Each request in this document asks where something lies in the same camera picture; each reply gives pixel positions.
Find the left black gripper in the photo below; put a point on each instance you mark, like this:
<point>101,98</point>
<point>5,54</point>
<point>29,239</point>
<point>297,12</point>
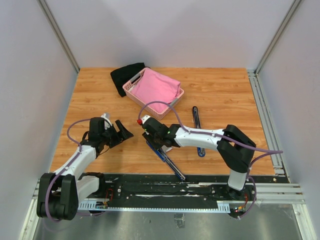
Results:
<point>124,133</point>

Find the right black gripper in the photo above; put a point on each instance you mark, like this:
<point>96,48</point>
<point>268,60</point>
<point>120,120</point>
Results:
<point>148,137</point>

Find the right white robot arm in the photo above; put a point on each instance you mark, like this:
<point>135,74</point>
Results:
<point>235,148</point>

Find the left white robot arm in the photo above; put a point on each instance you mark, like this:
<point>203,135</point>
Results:
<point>60,192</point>

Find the pink plastic basket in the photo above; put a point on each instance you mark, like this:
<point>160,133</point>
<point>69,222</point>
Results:
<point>160,116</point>

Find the pink folded cloth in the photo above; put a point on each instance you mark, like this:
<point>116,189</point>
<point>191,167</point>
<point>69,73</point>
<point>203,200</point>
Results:
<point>154,88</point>

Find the black folded cloth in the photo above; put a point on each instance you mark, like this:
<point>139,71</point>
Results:
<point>123,74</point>

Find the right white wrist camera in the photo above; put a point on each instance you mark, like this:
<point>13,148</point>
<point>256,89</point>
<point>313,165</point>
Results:
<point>142,120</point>

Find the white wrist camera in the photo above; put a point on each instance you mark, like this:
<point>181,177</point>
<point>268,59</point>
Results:
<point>107,122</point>
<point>142,120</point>

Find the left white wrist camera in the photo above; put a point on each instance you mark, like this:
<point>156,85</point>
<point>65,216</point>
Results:
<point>107,122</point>

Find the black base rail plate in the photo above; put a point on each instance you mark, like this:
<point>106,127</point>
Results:
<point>166,193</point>

